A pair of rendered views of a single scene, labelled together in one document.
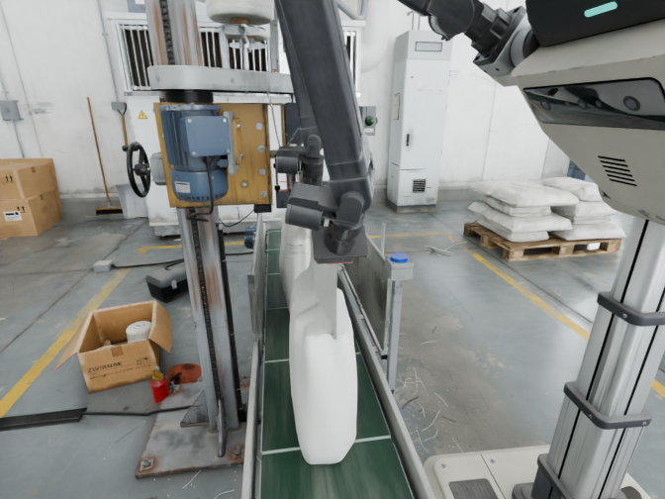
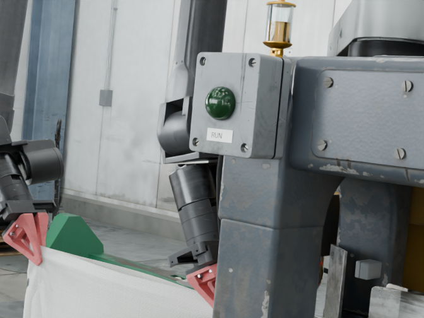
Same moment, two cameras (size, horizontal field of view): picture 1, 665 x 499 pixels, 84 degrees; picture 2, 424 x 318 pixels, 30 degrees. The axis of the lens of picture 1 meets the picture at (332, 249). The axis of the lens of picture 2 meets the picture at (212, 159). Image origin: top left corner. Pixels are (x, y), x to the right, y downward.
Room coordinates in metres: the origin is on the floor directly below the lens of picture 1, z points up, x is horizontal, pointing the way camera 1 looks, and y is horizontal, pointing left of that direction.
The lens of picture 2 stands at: (1.82, -0.57, 1.27)
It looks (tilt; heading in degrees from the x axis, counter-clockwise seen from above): 3 degrees down; 141
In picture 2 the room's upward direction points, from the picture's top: 5 degrees clockwise
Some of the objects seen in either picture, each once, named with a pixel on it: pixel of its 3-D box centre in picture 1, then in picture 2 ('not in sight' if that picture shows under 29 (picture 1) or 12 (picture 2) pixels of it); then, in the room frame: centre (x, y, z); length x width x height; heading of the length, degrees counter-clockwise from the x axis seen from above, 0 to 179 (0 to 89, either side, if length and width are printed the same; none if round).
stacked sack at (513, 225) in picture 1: (528, 220); not in sight; (3.39, -1.88, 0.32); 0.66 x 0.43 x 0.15; 101
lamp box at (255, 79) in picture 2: (366, 120); (239, 105); (1.28, -0.11, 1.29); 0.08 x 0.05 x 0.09; 9
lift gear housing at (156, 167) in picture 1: (162, 168); not in sight; (1.24, 0.56, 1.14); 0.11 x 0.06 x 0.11; 9
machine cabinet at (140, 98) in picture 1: (253, 134); not in sight; (4.40, 0.90, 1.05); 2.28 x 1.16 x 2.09; 99
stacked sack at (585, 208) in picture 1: (586, 205); not in sight; (3.51, -2.47, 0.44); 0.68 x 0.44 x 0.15; 99
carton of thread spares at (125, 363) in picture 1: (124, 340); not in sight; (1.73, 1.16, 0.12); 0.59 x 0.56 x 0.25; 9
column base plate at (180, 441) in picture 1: (200, 403); not in sight; (1.28, 0.58, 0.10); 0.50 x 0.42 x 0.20; 9
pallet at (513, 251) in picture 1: (536, 236); not in sight; (3.65, -2.13, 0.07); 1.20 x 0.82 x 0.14; 101
